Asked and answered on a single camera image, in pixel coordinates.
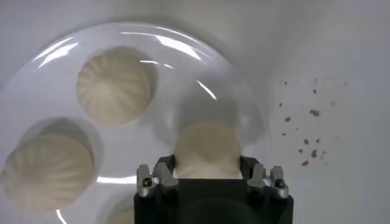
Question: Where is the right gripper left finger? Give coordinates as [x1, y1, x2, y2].
[136, 155, 180, 199]

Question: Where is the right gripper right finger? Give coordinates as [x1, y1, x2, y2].
[239, 155, 289, 199]

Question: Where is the white steamed baozi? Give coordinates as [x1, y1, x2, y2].
[76, 47, 158, 125]
[1, 132, 95, 213]
[174, 120, 243, 180]
[105, 208, 137, 224]

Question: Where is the round white plate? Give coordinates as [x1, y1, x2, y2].
[0, 21, 271, 224]

